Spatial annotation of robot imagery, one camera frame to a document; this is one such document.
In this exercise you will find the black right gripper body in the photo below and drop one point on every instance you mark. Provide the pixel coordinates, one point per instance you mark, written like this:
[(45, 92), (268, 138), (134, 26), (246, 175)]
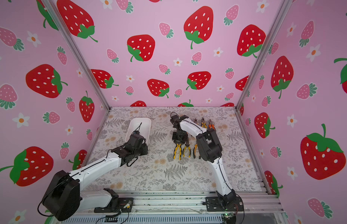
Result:
[(179, 139)]

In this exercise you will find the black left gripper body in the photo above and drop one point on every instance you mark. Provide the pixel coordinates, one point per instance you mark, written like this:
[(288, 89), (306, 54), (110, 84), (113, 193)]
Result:
[(143, 150)]

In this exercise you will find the yellow black combination pliers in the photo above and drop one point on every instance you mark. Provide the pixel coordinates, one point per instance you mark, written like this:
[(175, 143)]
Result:
[(177, 149)]

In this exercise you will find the small yellow diagonal pliers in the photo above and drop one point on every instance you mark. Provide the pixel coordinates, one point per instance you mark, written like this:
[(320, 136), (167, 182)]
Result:
[(186, 148)]

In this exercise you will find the white plastic storage box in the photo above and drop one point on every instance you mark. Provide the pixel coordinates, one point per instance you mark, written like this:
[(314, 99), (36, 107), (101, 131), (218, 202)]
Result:
[(143, 125)]

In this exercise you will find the yellow black handled pliers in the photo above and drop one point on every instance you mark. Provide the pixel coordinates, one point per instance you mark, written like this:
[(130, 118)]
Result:
[(204, 123)]

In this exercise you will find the orange handled pliers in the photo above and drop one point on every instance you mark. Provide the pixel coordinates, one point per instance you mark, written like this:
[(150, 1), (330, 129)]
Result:
[(211, 124)]

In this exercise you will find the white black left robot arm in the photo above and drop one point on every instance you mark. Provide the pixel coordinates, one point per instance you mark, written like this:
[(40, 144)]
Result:
[(64, 196)]

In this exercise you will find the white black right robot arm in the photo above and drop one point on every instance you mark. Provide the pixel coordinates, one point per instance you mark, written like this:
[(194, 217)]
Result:
[(210, 150)]

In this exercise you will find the floral patterned table mat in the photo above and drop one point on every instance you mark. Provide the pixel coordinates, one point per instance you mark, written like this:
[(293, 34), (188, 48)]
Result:
[(162, 169)]

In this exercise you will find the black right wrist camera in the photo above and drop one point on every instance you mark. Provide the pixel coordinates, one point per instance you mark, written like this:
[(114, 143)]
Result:
[(176, 121)]

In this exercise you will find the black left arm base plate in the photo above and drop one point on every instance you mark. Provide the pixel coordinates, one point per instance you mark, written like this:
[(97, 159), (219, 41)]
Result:
[(117, 205)]

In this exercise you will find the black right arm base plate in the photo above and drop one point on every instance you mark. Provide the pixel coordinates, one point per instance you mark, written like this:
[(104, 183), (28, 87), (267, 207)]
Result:
[(222, 204)]

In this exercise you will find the aluminium rail frame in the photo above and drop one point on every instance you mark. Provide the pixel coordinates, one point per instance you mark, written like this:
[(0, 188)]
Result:
[(186, 208)]

